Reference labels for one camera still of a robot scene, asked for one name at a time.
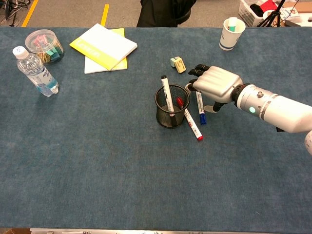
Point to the black capped white marker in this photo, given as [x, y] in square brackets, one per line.
[167, 92]

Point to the clear plastic water bottle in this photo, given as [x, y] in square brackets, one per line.
[36, 73]

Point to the blue felt table cover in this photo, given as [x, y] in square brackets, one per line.
[97, 158]

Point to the yellow eraser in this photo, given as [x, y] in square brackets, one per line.
[181, 66]

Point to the white green glue stick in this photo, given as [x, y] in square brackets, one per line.
[232, 24]

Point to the small green eraser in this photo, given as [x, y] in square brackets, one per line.
[173, 62]

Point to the clear jar of binder clips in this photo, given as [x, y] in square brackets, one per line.
[45, 46]

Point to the white paper cup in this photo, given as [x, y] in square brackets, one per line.
[228, 40]

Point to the black office chair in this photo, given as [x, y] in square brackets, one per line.
[156, 12]

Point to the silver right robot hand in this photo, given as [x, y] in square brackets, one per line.
[217, 83]

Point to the yellow white Lexicon notebook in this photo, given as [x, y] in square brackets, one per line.
[104, 45]

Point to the red capped white marker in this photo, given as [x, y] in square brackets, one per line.
[193, 125]

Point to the black mesh pen cup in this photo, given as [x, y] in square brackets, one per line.
[163, 117]

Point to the blue capped white marker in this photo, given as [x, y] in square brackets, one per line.
[201, 107]

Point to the black tripod stand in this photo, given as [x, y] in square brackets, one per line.
[273, 14]

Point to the white plastic basket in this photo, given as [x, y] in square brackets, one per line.
[248, 13]

